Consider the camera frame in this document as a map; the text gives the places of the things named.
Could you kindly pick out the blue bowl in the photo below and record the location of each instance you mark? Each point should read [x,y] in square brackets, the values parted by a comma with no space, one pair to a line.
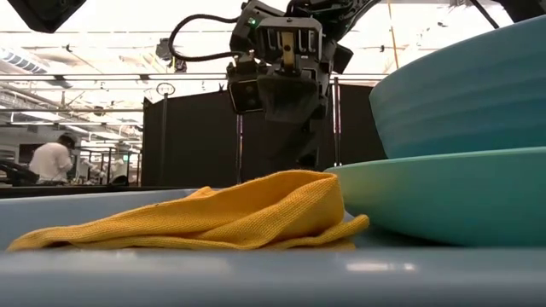
[469,98]

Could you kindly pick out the black ceiling spotlight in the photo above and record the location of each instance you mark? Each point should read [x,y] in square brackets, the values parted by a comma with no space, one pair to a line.
[180,66]
[164,50]

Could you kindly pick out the black background chair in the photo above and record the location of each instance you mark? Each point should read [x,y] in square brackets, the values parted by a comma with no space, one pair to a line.
[17,175]

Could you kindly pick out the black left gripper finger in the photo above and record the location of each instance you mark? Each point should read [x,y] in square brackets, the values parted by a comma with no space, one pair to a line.
[47,13]

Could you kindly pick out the black partition screen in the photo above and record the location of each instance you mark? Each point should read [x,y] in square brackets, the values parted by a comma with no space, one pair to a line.
[192,140]

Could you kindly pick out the person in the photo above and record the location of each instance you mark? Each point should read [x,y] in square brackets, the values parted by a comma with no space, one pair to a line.
[51,164]

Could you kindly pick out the yellow cloth napkin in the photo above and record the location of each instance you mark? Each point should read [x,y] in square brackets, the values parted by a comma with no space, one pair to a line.
[213,213]

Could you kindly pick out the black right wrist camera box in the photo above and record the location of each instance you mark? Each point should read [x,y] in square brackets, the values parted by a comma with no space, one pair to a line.
[245,96]

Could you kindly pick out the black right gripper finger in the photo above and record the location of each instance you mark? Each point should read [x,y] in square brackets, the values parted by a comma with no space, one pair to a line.
[290,100]

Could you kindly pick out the teal round plate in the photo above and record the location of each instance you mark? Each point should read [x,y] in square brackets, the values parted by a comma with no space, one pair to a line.
[448,200]

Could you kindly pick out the background workstation rig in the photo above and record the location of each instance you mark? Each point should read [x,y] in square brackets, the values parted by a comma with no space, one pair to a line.
[91,170]

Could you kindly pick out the blue plastic tray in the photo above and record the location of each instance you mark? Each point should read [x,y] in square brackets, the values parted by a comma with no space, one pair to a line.
[256,281]

